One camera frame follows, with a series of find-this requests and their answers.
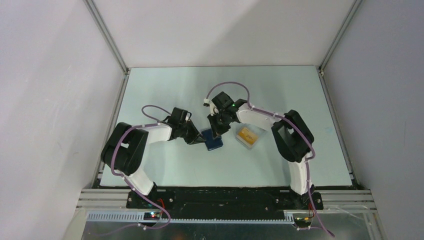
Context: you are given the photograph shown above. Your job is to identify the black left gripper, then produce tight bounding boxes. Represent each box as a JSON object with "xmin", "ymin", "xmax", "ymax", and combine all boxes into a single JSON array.
[{"xmin": 178, "ymin": 119, "xmax": 206, "ymax": 145}]

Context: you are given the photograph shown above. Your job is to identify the blue card holder wallet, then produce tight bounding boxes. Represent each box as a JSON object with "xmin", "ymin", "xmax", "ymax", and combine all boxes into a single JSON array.
[{"xmin": 201, "ymin": 128, "xmax": 224, "ymax": 151}]

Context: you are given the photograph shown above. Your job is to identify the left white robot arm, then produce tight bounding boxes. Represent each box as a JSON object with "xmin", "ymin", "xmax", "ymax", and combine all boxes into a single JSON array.
[{"xmin": 100, "ymin": 107, "xmax": 206, "ymax": 208}]

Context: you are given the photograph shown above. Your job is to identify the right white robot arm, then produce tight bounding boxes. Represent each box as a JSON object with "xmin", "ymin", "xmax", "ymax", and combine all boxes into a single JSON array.
[{"xmin": 203, "ymin": 92, "xmax": 315, "ymax": 209}]

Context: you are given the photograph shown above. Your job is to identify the orange card stack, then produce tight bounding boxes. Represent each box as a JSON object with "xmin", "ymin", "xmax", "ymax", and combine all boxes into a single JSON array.
[{"xmin": 236, "ymin": 127, "xmax": 259, "ymax": 148}]

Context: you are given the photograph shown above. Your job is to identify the clear plastic card tray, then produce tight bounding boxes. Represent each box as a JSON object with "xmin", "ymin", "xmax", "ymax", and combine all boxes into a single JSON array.
[{"xmin": 235, "ymin": 123, "xmax": 266, "ymax": 150}]

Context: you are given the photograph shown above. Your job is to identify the left controller board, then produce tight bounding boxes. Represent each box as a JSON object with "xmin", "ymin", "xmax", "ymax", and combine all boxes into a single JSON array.
[{"xmin": 143, "ymin": 211, "xmax": 162, "ymax": 221}]

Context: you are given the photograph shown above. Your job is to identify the controller board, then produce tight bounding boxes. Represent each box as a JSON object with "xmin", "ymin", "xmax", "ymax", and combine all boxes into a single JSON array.
[
  {"xmin": 294, "ymin": 216, "xmax": 314, "ymax": 223},
  {"xmin": 143, "ymin": 211, "xmax": 162, "ymax": 221}
]

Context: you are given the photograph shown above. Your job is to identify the right controller board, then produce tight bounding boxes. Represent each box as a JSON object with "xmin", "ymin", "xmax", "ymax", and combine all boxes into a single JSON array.
[{"xmin": 294, "ymin": 216, "xmax": 314, "ymax": 223}]

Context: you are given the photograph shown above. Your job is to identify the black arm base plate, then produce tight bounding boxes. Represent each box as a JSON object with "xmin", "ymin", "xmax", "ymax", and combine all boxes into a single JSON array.
[{"xmin": 126, "ymin": 186, "xmax": 324, "ymax": 220}]

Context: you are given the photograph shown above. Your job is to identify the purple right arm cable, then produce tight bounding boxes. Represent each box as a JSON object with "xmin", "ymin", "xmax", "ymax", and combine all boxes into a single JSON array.
[{"xmin": 204, "ymin": 81, "xmax": 335, "ymax": 239}]

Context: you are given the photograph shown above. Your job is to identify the grey cable duct strip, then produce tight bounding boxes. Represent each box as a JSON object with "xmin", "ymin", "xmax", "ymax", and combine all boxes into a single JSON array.
[{"xmin": 86, "ymin": 210, "xmax": 295, "ymax": 225}]

